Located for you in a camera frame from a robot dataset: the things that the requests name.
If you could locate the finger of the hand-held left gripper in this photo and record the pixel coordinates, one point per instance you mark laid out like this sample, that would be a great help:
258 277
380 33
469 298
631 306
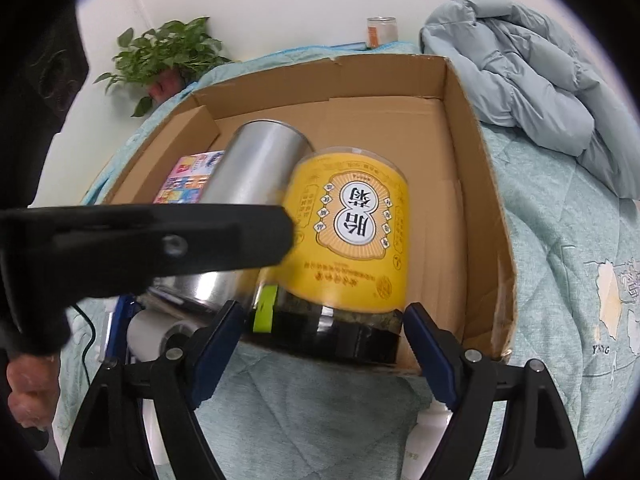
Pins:
122 310
200 240

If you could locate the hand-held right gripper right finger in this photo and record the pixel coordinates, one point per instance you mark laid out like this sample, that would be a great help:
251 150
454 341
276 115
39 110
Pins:
430 355

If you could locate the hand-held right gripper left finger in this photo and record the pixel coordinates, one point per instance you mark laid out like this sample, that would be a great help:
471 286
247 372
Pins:
217 355

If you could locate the plain white bottle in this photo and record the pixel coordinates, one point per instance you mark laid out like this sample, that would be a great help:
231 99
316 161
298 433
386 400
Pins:
145 335

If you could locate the colourful printed game box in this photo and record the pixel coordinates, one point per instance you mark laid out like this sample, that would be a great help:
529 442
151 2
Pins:
190 180

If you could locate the silver metal can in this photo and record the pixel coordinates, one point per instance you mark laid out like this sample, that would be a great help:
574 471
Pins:
260 160

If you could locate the yellow label black jar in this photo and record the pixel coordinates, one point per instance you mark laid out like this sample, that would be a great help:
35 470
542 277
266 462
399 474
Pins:
350 210

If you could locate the shallow cardboard box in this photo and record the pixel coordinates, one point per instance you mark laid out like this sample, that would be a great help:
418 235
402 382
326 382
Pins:
450 185

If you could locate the person's left hand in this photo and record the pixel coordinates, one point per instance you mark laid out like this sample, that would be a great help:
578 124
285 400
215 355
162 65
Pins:
35 390

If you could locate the bushy potted green plant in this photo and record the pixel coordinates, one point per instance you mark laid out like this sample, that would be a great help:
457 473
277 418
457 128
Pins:
165 55

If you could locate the small orange label jar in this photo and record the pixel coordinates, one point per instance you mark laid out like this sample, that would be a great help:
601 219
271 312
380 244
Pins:
382 32

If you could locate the light blue puffer jacket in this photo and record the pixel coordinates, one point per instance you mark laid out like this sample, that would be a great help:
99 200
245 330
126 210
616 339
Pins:
525 75

